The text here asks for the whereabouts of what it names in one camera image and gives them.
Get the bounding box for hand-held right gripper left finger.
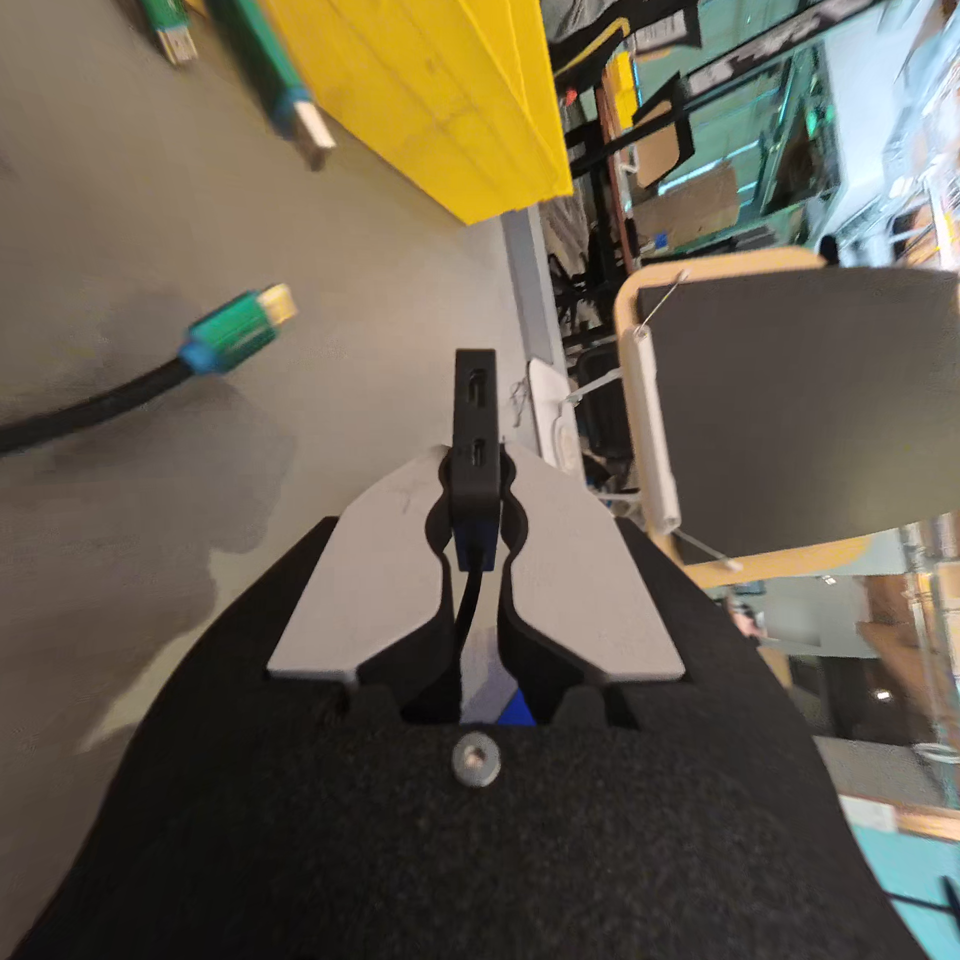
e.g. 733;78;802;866
266;446;459;685

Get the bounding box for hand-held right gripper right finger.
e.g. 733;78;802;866
498;442;687;684

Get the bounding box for black adapter hub thin cable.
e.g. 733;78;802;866
452;347;502;661

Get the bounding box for braided black cable green plugs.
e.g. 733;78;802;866
138;0;200;67
202;0;336;172
0;283;299;455

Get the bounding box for yellow plastic bin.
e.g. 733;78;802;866
258;0;575;226

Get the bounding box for white clip bar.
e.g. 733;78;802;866
621;324;682;535

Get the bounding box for black board wooden rim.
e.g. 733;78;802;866
613;247;960;590

